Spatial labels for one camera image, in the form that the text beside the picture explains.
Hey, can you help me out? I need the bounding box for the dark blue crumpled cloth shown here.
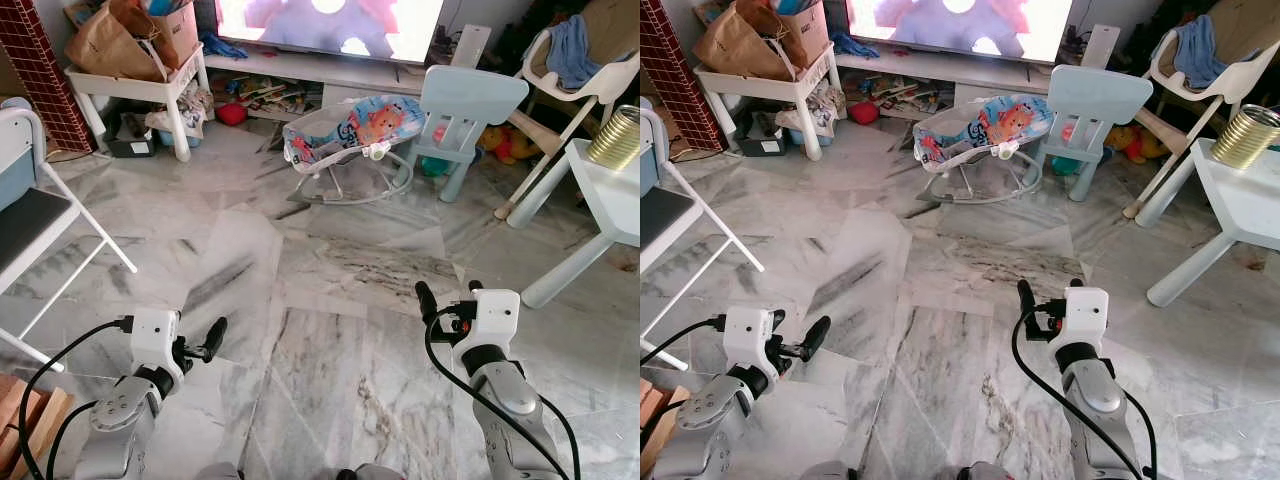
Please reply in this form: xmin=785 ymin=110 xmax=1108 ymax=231
xmin=198 ymin=32 xmax=249 ymax=59
xmin=830 ymin=32 xmax=881 ymax=59

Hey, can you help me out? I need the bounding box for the gold ribbed tin can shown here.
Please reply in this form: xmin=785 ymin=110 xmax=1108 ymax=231
xmin=586 ymin=104 xmax=641 ymax=173
xmin=1210 ymin=104 xmax=1280 ymax=171

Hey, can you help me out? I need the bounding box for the patterned baby bouncer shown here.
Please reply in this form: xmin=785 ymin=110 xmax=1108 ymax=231
xmin=912 ymin=94 xmax=1056 ymax=206
xmin=282 ymin=94 xmax=428 ymax=207

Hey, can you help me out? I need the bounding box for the white flat upright device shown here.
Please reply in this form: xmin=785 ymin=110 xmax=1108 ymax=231
xmin=450 ymin=24 xmax=493 ymax=69
xmin=1080 ymin=24 xmax=1123 ymax=69

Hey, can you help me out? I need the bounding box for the patterned fabric bag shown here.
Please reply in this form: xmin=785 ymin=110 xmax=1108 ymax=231
xmin=145 ymin=85 xmax=214 ymax=141
xmin=775 ymin=85 xmax=846 ymax=141

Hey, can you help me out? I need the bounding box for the yellow plush toy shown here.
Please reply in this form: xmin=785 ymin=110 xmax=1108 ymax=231
xmin=1105 ymin=124 xmax=1171 ymax=166
xmin=478 ymin=124 xmax=543 ymax=166

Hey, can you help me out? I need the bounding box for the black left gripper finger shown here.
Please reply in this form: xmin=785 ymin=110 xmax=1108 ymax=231
xmin=798 ymin=315 xmax=833 ymax=363
xmin=196 ymin=316 xmax=229 ymax=363

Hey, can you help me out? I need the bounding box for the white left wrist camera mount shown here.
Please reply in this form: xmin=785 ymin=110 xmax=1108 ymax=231
xmin=126 ymin=308 xmax=185 ymax=383
xmin=721 ymin=307 xmax=779 ymax=379

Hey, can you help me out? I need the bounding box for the blue towel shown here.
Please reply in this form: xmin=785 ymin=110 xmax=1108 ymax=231
xmin=545 ymin=14 xmax=603 ymax=91
xmin=1172 ymin=15 xmax=1233 ymax=91

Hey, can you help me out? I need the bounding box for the black storage box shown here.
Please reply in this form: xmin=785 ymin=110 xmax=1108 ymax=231
xmin=103 ymin=108 xmax=158 ymax=159
xmin=733 ymin=108 xmax=789 ymax=158

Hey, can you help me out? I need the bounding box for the light blue child chair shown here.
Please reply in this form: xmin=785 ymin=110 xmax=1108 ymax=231
xmin=1038 ymin=65 xmax=1156 ymax=204
xmin=408 ymin=65 xmax=531 ymax=204

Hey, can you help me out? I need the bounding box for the brown wooden block stack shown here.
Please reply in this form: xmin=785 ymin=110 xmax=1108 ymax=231
xmin=0 ymin=373 xmax=76 ymax=480
xmin=640 ymin=378 xmax=687 ymax=477

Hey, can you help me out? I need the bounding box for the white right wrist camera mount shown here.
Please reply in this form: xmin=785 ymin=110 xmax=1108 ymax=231
xmin=1060 ymin=287 xmax=1112 ymax=347
xmin=468 ymin=289 xmax=522 ymax=351

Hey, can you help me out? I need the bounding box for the brown cardboard box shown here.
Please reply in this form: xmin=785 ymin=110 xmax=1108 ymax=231
xmin=735 ymin=0 xmax=831 ymax=69
xmin=110 ymin=0 xmax=201 ymax=69

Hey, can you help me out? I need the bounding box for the white side table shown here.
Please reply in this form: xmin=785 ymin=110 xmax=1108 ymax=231
xmin=692 ymin=42 xmax=841 ymax=163
xmin=65 ymin=42 xmax=213 ymax=164

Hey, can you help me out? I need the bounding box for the white folding chair black seat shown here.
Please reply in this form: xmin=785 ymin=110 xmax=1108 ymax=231
xmin=640 ymin=98 xmax=766 ymax=371
xmin=0 ymin=98 xmax=139 ymax=373

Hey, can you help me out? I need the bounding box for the white television stand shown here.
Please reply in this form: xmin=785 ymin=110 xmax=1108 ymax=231
xmin=830 ymin=45 xmax=1101 ymax=126
xmin=200 ymin=45 xmax=476 ymax=126

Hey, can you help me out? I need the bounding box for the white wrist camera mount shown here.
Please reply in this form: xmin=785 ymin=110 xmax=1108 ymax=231
xmin=468 ymin=289 xmax=522 ymax=351
xmin=1060 ymin=287 xmax=1112 ymax=347
xmin=126 ymin=308 xmax=185 ymax=383
xmin=721 ymin=307 xmax=779 ymax=379

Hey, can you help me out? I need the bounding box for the white baby high chair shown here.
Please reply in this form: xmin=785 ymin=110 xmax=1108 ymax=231
xmin=493 ymin=25 xmax=641 ymax=222
xmin=1122 ymin=25 xmax=1280 ymax=221

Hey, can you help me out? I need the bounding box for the small white table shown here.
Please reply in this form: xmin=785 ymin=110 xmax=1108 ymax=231
xmin=1145 ymin=138 xmax=1280 ymax=309
xmin=520 ymin=138 xmax=641 ymax=310

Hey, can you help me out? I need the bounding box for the brown paper bag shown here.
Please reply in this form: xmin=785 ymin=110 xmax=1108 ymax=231
xmin=65 ymin=0 xmax=171 ymax=83
xmin=692 ymin=0 xmax=801 ymax=83

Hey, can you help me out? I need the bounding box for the colourful books pile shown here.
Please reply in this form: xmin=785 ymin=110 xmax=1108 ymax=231
xmin=842 ymin=75 xmax=951 ymax=113
xmin=210 ymin=75 xmax=323 ymax=116

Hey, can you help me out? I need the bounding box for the flat screen television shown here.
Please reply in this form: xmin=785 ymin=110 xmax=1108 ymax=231
xmin=845 ymin=0 xmax=1074 ymax=65
xmin=214 ymin=0 xmax=447 ymax=65

